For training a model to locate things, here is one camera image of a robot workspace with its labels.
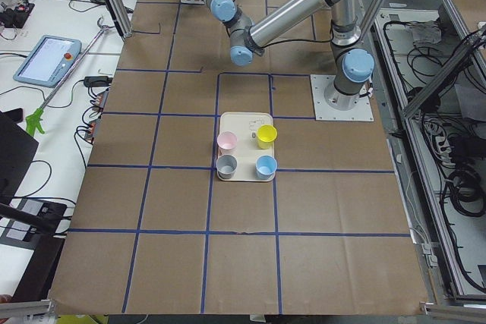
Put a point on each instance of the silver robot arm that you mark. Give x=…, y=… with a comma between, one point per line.
x=354, y=65

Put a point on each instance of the pink plastic cup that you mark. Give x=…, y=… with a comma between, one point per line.
x=227, y=142

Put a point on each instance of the yellow plastic cup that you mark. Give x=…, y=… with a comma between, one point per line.
x=266, y=135

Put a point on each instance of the grey plastic cup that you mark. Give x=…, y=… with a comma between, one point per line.
x=226, y=166

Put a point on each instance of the cream rabbit print tray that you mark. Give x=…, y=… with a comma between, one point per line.
x=245, y=125

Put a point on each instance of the black power adapter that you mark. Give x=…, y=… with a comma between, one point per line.
x=97, y=81

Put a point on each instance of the blue teach pendant tablet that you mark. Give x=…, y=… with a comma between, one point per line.
x=49, y=61

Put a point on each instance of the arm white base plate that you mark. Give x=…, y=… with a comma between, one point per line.
x=331, y=105

